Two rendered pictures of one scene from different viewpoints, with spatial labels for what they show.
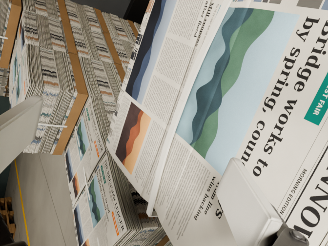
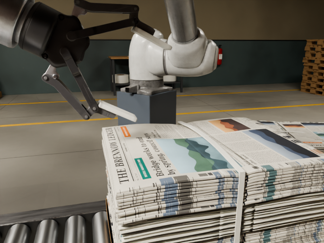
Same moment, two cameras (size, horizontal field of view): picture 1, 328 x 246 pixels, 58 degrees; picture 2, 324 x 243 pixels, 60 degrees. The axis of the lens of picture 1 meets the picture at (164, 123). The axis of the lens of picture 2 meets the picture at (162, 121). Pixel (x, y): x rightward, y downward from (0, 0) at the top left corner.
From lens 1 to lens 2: 40 cm
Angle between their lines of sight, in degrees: 52
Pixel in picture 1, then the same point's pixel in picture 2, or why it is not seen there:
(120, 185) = not seen: hidden behind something
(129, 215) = not seen: hidden behind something
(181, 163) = (183, 134)
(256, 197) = (110, 107)
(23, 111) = (155, 41)
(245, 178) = (122, 112)
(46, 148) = not seen: outside the picture
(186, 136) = (193, 138)
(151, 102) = (235, 134)
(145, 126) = (224, 129)
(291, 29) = (179, 169)
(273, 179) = (135, 145)
